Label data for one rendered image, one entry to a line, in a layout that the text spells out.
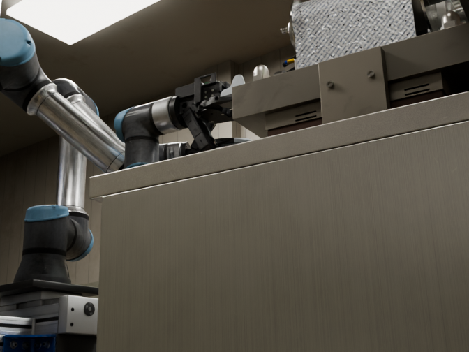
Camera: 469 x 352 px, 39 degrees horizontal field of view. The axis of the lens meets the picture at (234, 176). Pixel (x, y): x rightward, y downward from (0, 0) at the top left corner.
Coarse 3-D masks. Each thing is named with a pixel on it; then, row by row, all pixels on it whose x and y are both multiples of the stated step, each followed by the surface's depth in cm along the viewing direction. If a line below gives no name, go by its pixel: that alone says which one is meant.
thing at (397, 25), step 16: (384, 16) 122; (400, 16) 121; (320, 32) 128; (336, 32) 127; (352, 32) 125; (368, 32) 123; (384, 32) 122; (400, 32) 120; (304, 48) 129; (320, 48) 127; (336, 48) 126; (352, 48) 124; (368, 48) 122; (304, 64) 128
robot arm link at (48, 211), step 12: (36, 216) 178; (48, 216) 178; (60, 216) 180; (24, 228) 179; (36, 228) 176; (48, 228) 177; (60, 228) 179; (72, 228) 185; (24, 240) 178; (36, 240) 175; (48, 240) 176; (60, 240) 178; (72, 240) 186
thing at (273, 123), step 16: (416, 80) 96; (432, 80) 94; (400, 96) 96; (416, 96) 95; (432, 96) 94; (272, 112) 107; (288, 112) 105; (304, 112) 104; (320, 112) 102; (272, 128) 106; (288, 128) 105; (304, 128) 103
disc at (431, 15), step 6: (420, 0) 120; (426, 0) 123; (426, 6) 122; (432, 6) 128; (426, 12) 121; (432, 12) 127; (426, 18) 121; (432, 18) 125; (432, 24) 124; (432, 30) 123
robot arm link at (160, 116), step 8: (160, 104) 139; (168, 104) 139; (152, 112) 139; (160, 112) 138; (168, 112) 138; (160, 120) 139; (168, 120) 138; (160, 128) 140; (168, 128) 139; (176, 128) 140
